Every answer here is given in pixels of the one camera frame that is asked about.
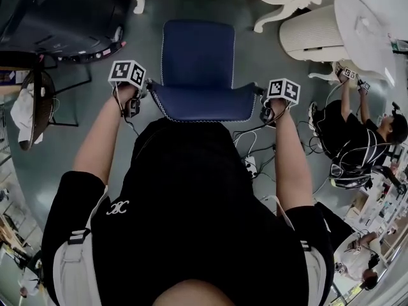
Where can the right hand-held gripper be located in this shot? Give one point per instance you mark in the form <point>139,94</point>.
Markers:
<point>283,91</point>

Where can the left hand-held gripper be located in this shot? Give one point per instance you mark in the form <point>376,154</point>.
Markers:
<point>126,72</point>

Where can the blue padded chair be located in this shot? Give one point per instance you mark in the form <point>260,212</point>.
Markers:
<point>197,62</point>

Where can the person's right forearm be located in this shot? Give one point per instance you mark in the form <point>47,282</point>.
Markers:
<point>290,158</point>

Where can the person's left forearm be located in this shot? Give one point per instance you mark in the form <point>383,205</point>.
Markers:
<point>99,139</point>

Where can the white power strip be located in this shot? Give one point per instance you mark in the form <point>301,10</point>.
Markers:
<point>250,166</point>

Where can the person's black t-shirt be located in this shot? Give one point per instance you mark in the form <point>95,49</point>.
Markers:
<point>191,186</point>

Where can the dark grey plastic machine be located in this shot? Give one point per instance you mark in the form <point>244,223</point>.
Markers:
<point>57,18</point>

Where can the white ribbed round table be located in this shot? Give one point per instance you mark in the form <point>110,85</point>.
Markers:
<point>360,27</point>

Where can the white crumpled cloth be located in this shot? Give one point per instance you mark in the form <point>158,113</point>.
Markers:
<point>24,113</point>

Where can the brown cardboard box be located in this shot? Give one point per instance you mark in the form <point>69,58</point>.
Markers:
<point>11,76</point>

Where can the person's chin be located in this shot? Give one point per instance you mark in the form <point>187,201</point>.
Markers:
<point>194,293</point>

